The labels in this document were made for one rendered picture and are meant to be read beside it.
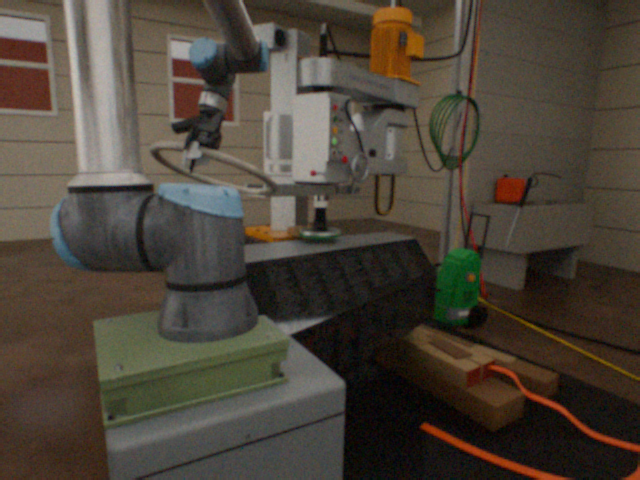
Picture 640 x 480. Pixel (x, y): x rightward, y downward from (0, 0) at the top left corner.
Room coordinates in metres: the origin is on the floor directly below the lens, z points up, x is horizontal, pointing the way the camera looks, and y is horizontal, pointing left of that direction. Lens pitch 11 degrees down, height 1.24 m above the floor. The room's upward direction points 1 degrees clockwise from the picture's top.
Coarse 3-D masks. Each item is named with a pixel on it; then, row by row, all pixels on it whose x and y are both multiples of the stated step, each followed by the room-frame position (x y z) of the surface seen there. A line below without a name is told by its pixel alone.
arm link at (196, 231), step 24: (168, 192) 0.72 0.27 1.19; (192, 192) 0.71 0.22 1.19; (216, 192) 0.73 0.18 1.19; (144, 216) 0.73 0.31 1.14; (168, 216) 0.72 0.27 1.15; (192, 216) 0.71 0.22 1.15; (216, 216) 0.72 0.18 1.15; (240, 216) 0.77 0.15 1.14; (144, 240) 0.71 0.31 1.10; (168, 240) 0.71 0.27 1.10; (192, 240) 0.71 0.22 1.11; (216, 240) 0.72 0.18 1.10; (240, 240) 0.76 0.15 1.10; (144, 264) 0.73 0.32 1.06; (168, 264) 0.72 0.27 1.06; (192, 264) 0.71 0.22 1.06; (216, 264) 0.72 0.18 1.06; (240, 264) 0.76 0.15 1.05
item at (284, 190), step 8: (248, 184) 1.82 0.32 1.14; (256, 184) 1.86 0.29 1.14; (264, 184) 1.90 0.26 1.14; (280, 184) 1.98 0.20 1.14; (288, 184) 2.02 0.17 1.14; (296, 184) 2.07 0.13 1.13; (304, 184) 2.12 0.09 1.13; (336, 184) 2.34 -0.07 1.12; (280, 192) 1.82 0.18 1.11; (288, 192) 1.86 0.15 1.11; (296, 192) 1.90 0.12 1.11; (304, 192) 1.95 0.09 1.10; (312, 192) 1.99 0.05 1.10; (320, 192) 2.04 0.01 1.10; (328, 192) 2.09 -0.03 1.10; (336, 192) 2.14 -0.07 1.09; (344, 192) 2.20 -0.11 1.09
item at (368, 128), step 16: (368, 112) 2.51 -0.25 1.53; (384, 112) 2.45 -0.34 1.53; (400, 112) 2.60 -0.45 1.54; (352, 128) 2.41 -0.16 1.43; (368, 128) 2.35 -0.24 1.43; (384, 128) 2.44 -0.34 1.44; (352, 144) 2.18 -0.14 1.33; (368, 144) 2.31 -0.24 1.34; (384, 144) 2.44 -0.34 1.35; (368, 160) 2.31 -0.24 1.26; (384, 160) 2.45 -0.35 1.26; (400, 160) 2.63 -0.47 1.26; (352, 192) 2.24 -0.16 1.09
